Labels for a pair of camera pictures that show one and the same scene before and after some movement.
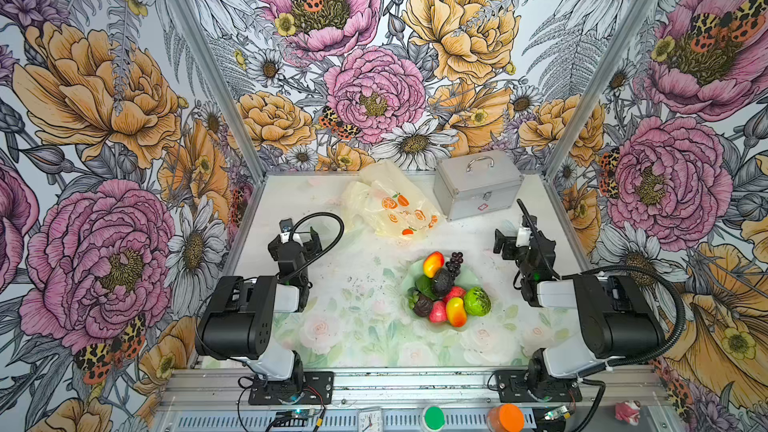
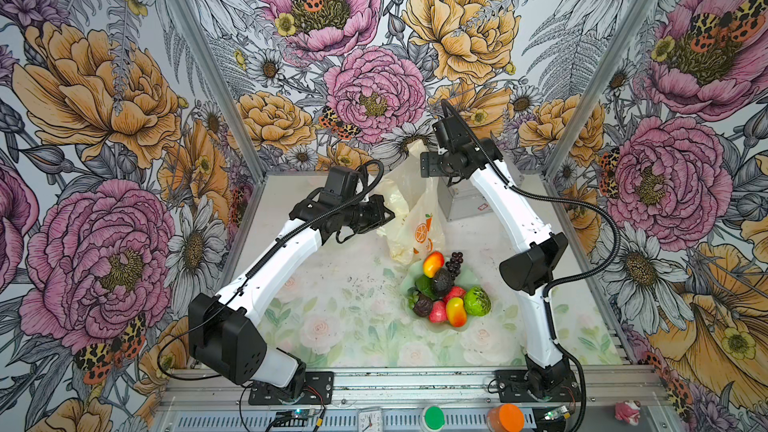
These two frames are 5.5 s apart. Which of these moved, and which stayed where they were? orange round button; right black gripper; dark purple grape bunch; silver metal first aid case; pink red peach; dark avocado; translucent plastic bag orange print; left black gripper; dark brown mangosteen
Moved: right black gripper; left black gripper; translucent plastic bag orange print
Stayed: pink red peach; orange round button; dark purple grape bunch; silver metal first aid case; dark avocado; dark brown mangosteen
